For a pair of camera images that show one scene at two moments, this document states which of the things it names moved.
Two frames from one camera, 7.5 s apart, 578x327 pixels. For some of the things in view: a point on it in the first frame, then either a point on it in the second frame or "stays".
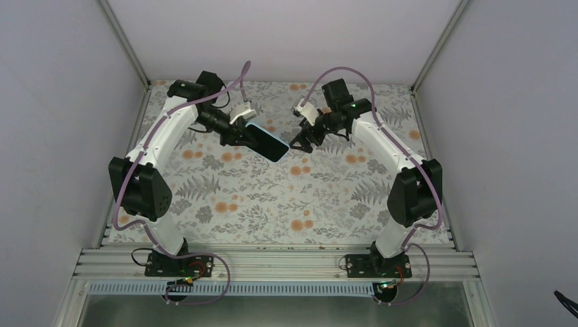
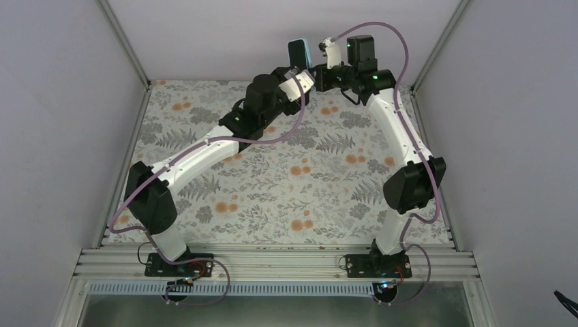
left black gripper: [232, 137] to [279, 73]
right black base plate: [375, 266] stays
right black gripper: [302, 138] to [321, 82]
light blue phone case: [265, 143] to [309, 63]
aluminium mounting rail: [272, 265] stays
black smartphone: [265, 145] to [296, 54]
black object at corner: [562, 300] stays
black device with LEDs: [159, 264] stays
